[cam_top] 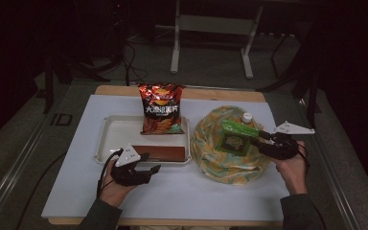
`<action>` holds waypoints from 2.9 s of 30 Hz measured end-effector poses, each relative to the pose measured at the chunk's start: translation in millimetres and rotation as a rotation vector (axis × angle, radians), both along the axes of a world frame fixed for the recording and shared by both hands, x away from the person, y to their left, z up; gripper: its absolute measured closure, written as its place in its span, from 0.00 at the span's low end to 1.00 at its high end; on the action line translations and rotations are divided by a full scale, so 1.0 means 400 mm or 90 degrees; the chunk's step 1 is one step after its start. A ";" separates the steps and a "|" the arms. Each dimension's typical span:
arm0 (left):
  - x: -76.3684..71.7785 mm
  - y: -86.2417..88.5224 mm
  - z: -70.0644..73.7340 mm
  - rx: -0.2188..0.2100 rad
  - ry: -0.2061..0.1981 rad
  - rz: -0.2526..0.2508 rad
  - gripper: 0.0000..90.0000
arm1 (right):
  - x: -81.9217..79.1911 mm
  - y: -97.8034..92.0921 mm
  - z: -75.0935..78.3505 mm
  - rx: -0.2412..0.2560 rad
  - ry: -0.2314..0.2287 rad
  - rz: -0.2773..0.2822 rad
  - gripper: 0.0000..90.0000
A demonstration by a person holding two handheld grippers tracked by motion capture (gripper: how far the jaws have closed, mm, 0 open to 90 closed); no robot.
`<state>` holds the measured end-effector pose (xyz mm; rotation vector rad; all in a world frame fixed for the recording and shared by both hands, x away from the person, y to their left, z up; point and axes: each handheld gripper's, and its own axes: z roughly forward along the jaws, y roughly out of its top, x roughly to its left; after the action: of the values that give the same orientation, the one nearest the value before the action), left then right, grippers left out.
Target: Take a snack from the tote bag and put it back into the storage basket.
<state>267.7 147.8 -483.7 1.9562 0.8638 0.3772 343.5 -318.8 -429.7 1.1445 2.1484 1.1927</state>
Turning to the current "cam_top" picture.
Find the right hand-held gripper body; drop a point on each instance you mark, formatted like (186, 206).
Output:
(282, 148)

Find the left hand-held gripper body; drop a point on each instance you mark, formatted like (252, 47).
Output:
(129, 175)

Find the brown box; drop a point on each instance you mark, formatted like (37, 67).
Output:
(163, 153)

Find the amber drink bottle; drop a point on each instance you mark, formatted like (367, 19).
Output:
(247, 117)

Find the green snack packet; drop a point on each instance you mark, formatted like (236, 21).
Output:
(236, 129)

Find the white plastic tray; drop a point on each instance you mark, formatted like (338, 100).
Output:
(118, 134)

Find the lemon print cloth bag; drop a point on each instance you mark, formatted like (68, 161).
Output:
(223, 166)

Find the red and black chips bag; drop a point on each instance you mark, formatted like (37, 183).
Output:
(161, 108)

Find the person's left hand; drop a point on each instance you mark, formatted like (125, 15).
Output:
(113, 193)

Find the person's right hand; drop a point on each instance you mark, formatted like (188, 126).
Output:
(294, 175)

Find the white table mat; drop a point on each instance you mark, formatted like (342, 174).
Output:
(179, 198)

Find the black stand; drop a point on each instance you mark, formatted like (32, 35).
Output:
(313, 105)
(48, 89)

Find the wooden table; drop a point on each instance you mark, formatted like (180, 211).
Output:
(115, 90)

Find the white metal stand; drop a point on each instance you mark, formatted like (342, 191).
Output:
(217, 25)

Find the metal floor rail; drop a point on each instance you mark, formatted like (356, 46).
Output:
(15, 179)
(333, 179)

